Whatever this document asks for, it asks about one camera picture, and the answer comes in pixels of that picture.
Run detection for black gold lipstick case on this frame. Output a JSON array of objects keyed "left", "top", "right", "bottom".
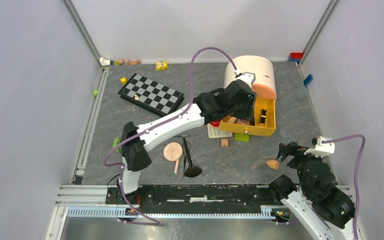
[{"left": 259, "top": 109, "right": 267, "bottom": 125}]

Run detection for round pink powder compact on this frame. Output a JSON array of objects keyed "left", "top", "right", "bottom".
[{"left": 163, "top": 142, "right": 183, "bottom": 162}]

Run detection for pink blush palette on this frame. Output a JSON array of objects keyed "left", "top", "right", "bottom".
[{"left": 236, "top": 119, "right": 249, "bottom": 125}]

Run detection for red blue blocks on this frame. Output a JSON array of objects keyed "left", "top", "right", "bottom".
[{"left": 288, "top": 52, "right": 304, "bottom": 62}]

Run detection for red plastic arch toy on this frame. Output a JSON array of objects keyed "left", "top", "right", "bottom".
[{"left": 210, "top": 121, "right": 220, "bottom": 128}]

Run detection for black makeup brush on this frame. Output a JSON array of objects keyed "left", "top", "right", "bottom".
[{"left": 182, "top": 137, "right": 202, "bottom": 178}]

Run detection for blue block by wall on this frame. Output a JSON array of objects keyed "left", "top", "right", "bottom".
[{"left": 303, "top": 74, "right": 314, "bottom": 87}]

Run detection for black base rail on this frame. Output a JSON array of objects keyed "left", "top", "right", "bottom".
[{"left": 105, "top": 183, "right": 291, "bottom": 215}]

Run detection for orange makeup sponge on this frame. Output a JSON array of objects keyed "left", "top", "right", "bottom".
[{"left": 266, "top": 159, "right": 280, "bottom": 171}]

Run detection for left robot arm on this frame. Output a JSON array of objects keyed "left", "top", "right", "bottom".
[{"left": 117, "top": 72, "right": 257, "bottom": 204}]

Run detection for round drawer organizer box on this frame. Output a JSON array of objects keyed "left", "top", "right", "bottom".
[{"left": 219, "top": 55, "right": 277, "bottom": 137}]

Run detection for wooden arch block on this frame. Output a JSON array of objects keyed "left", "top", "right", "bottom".
[{"left": 126, "top": 59, "right": 141, "bottom": 65}]

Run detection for white corner bracket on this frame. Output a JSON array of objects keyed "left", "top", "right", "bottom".
[{"left": 99, "top": 57, "right": 112, "bottom": 67}]

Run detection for beige concealer tube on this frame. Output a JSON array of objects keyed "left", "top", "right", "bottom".
[{"left": 227, "top": 116, "right": 237, "bottom": 124}]

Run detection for small wooden cube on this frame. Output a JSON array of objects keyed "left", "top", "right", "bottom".
[{"left": 220, "top": 138, "right": 229, "bottom": 147}]

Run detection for yellow cube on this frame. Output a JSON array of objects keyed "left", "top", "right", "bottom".
[{"left": 120, "top": 77, "right": 127, "bottom": 85}]

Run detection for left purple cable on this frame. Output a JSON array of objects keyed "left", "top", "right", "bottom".
[{"left": 103, "top": 46, "right": 239, "bottom": 226}]

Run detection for green lego brick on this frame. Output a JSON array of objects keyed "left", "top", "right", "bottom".
[{"left": 234, "top": 133, "right": 250, "bottom": 143}]

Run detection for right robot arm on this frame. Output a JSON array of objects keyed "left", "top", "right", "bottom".
[{"left": 268, "top": 136, "right": 360, "bottom": 240}]

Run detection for yellow toy block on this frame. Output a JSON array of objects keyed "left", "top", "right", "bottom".
[{"left": 155, "top": 61, "right": 168, "bottom": 71}]

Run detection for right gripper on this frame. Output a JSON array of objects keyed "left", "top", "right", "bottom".
[{"left": 276, "top": 140, "right": 325, "bottom": 196}]

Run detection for green toy car block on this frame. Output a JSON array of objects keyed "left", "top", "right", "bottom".
[{"left": 112, "top": 137, "right": 121, "bottom": 153}]

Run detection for black white chessboard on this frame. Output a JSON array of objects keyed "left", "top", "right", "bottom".
[{"left": 118, "top": 73, "right": 185, "bottom": 117}]

